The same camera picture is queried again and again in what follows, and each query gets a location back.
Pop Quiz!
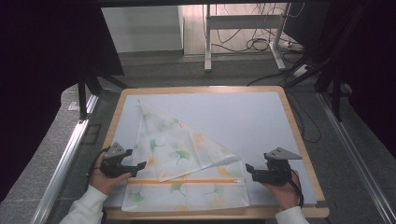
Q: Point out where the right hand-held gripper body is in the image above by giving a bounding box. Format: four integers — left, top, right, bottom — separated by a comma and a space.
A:
262, 147, 303, 188

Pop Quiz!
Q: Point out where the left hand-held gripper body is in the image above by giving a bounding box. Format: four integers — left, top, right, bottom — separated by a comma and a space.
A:
100, 142, 138, 179

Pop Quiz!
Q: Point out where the leaf print mesh laundry bag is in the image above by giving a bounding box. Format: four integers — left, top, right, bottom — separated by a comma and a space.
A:
120, 98, 251, 213

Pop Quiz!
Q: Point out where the person's left hand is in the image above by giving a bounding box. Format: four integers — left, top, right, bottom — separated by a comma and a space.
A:
89, 152, 134, 196

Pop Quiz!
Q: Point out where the dark floor grate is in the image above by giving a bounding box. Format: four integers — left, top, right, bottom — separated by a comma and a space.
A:
80, 123, 103, 146

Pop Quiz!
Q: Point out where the black metal stand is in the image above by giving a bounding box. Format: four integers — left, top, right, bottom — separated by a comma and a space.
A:
77, 65, 129, 121
284, 3, 370, 123

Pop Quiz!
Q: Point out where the white power strip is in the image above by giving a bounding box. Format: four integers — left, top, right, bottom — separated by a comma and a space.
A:
277, 39, 304, 52
292, 63, 313, 78

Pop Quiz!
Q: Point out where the dark curtain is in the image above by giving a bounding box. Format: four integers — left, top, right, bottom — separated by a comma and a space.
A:
0, 0, 125, 203
311, 0, 396, 151

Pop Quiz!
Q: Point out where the white cabinet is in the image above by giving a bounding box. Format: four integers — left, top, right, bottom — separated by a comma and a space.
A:
101, 5, 185, 54

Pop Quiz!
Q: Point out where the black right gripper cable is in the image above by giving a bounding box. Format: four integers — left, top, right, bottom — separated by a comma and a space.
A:
288, 169, 305, 209

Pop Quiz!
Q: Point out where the aluminium floor rail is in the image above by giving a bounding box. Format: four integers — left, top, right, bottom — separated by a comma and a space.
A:
29, 93, 101, 224
317, 91, 396, 224

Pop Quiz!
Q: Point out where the black floor cable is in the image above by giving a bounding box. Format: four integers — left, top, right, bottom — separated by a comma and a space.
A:
285, 92, 322, 145

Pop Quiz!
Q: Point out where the tangle of black floor cables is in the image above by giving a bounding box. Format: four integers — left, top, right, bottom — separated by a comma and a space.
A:
214, 3, 307, 54

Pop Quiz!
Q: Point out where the white metal desk frame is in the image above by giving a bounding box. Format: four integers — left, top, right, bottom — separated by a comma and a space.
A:
204, 3, 292, 73

